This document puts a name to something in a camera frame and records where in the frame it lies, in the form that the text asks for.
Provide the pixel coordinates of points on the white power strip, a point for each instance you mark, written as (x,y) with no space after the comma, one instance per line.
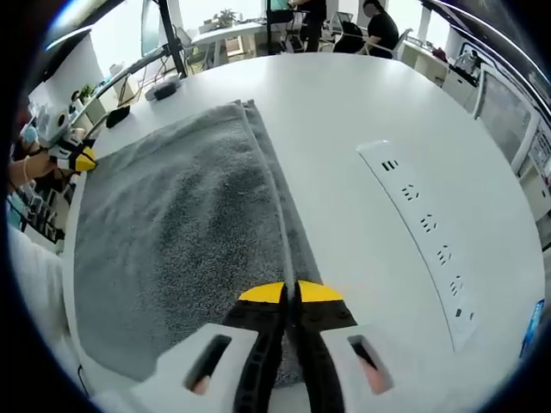
(406,215)

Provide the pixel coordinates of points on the white office desk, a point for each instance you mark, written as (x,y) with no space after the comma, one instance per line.
(232,32)

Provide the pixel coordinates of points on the white table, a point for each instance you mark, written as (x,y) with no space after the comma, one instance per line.
(344,107)

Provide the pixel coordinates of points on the person's left hand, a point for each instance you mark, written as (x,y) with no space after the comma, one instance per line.
(43,163)

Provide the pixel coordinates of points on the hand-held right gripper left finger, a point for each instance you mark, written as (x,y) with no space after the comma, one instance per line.
(202,378)

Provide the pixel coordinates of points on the person's white shirt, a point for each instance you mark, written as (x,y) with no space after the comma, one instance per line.
(39,292)

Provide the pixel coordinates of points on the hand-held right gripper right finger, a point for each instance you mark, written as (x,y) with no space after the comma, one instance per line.
(344,387)

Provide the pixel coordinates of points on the grey device box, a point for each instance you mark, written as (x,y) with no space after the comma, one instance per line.
(149,92)

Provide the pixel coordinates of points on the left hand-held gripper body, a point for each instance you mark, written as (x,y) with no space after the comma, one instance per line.
(60,122)

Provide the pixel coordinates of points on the grey towel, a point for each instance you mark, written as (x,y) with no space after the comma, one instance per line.
(172,223)

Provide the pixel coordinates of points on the small potted plant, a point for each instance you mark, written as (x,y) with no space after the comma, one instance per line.
(86,92)
(225,17)

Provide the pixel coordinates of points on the blue wipes packet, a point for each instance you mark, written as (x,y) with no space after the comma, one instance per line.
(533,327)

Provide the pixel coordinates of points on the black oval case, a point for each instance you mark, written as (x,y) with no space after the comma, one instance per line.
(117,116)

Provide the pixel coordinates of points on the black tripod stand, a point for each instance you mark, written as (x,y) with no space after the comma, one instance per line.
(172,38)

